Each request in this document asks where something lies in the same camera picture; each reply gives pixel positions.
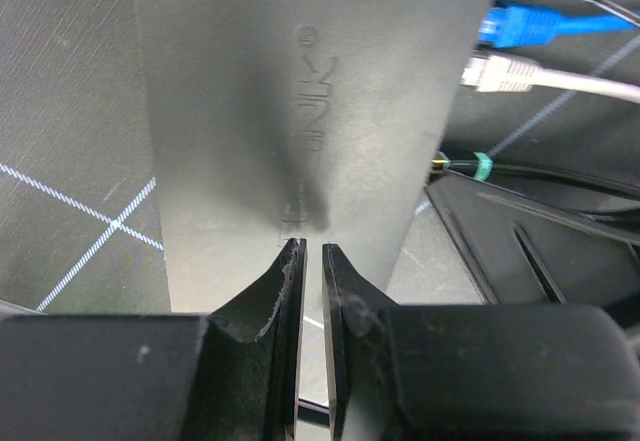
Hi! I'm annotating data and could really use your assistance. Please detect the grey ethernet cable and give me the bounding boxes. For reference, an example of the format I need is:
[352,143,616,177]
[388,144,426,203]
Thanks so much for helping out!
[462,53,640,105]

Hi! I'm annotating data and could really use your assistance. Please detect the black grid mat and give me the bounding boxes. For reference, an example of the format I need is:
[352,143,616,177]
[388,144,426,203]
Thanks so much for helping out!
[1,0,639,313]

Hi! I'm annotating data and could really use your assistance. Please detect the black network switch box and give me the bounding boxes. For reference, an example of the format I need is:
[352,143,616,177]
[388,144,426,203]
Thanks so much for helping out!
[135,0,493,312]

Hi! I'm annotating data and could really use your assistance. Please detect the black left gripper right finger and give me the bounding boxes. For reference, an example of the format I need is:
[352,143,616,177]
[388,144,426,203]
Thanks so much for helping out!
[322,244,395,440]

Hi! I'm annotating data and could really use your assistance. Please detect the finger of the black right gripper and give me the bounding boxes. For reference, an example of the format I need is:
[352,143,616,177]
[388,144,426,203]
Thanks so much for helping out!
[426,174,639,311]

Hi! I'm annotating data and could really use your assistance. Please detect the blue ethernet cable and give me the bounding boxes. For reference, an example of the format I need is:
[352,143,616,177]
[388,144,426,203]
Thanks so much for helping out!
[477,4,640,47]

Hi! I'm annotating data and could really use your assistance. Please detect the black ethernet cable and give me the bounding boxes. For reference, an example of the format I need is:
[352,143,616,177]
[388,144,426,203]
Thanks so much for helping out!
[430,150,640,202]

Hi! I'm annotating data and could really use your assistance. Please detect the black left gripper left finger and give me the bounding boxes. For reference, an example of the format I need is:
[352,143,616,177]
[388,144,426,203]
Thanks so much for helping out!
[194,239,307,440]

